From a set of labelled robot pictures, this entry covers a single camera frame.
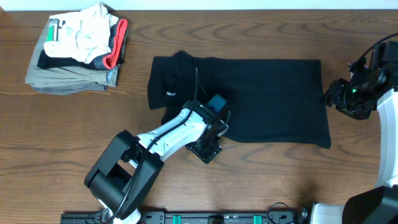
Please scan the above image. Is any black t-shirt with white logo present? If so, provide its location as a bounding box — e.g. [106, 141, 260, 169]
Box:
[147, 51, 331, 149]

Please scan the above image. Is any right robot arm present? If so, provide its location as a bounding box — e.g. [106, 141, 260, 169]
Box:
[298, 36, 397, 224]

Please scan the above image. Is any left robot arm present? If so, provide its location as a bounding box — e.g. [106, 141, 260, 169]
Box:
[84, 95, 229, 223]

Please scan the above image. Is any black and red garment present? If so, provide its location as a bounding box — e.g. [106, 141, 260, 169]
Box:
[37, 19, 128, 70]

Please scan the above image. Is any grey-beige folded garment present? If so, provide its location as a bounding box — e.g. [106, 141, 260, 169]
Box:
[25, 26, 119, 95]

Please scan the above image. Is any white crumpled garment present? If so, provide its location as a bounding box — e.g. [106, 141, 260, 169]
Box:
[44, 3, 119, 63]

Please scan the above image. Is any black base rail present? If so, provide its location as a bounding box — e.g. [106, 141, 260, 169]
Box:
[60, 211, 312, 224]

